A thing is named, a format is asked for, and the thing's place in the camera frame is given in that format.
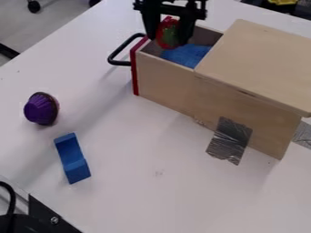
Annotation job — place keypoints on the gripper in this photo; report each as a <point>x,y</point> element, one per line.
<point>174,6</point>

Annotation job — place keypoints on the red toy tomato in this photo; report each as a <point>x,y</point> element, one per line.
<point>168,35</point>

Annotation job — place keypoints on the drawer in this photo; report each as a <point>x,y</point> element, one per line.
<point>166,75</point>

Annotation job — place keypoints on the blue pad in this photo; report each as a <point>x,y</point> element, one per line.
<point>187,55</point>

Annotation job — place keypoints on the cabinet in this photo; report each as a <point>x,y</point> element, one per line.
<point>259,69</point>

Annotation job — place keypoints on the yellow object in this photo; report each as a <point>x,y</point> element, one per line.
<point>282,2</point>

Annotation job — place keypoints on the grey tape piece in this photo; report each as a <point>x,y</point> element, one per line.
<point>229,141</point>
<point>303,136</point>

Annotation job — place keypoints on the black chair wheel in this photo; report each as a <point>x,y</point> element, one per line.
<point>34,6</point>

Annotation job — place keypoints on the purple toy cupcake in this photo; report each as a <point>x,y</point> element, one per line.
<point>40,109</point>

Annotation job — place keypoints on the blue block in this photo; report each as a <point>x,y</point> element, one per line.
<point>72,157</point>

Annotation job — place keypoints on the black metal bracket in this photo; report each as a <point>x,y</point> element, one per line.
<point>46,217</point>

